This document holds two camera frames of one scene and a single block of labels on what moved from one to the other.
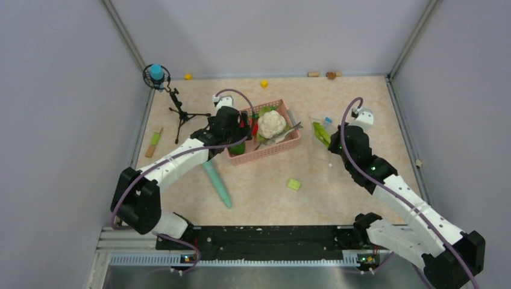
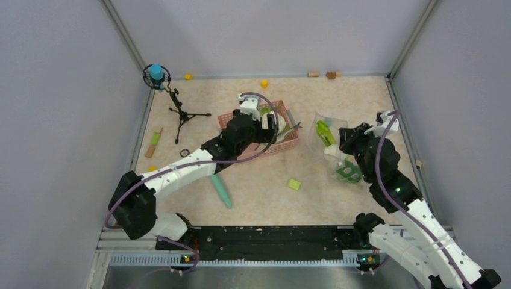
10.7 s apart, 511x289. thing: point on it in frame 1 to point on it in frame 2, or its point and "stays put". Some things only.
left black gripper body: x=238 y=132 to x=258 y=134
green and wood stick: x=154 y=141 stays put
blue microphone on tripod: x=158 y=76 stays put
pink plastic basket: x=250 y=152 stays put
